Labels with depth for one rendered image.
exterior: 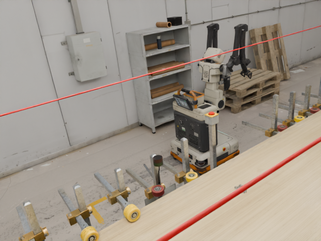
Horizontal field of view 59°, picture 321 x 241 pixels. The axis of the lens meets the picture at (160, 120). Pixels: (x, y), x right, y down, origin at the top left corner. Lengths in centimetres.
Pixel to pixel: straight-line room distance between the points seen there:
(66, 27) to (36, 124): 137
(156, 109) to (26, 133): 212
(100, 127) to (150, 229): 315
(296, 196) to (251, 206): 27
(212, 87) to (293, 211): 208
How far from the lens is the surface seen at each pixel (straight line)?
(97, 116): 453
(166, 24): 449
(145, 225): 164
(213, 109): 326
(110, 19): 442
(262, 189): 186
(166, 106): 515
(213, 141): 211
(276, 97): 258
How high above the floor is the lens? 202
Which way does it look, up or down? 24 degrees down
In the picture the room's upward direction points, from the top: 7 degrees counter-clockwise
